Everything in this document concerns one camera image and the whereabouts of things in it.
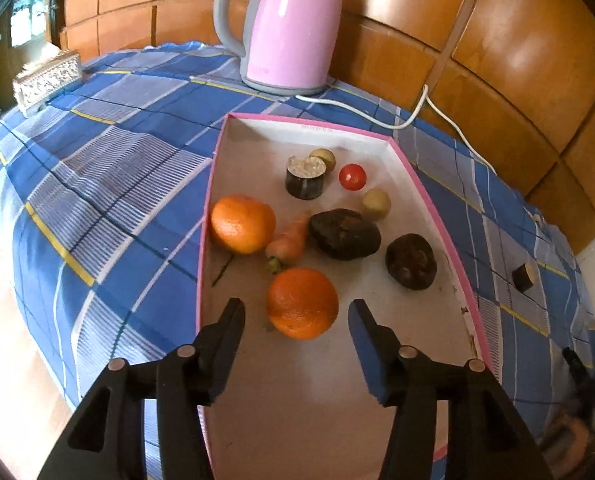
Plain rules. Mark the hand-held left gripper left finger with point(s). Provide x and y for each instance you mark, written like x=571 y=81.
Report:
x=227 y=355

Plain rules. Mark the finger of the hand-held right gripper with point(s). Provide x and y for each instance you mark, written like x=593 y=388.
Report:
x=575 y=365

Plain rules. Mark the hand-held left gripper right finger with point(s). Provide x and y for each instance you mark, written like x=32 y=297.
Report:
x=367 y=355

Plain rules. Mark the pink cardboard box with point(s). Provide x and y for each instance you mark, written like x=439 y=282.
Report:
x=362 y=275

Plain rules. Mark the orange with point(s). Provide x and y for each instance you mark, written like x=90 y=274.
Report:
x=242 y=225
x=302 y=305

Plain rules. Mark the large dark avocado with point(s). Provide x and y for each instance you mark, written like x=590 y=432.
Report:
x=345 y=235

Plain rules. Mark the small carrot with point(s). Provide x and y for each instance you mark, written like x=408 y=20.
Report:
x=290 y=245

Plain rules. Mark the small potato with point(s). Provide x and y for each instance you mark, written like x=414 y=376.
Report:
x=376 y=204

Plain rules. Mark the red cherry tomato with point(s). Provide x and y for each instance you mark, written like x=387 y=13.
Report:
x=352 y=177

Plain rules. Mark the sushi roll piece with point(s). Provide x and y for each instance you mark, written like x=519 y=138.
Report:
x=305 y=182

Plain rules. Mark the small yellow round fruit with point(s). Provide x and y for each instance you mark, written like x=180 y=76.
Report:
x=325 y=157

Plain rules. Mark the blue plaid blanket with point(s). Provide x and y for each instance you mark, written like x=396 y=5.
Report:
x=117 y=185

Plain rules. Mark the brown wooden wardrobe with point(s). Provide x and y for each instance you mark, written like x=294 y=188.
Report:
x=502 y=60

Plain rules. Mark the patterned tissue box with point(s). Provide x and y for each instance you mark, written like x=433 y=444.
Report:
x=47 y=80

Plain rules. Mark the pink electric kettle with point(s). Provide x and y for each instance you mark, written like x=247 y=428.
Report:
x=292 y=25

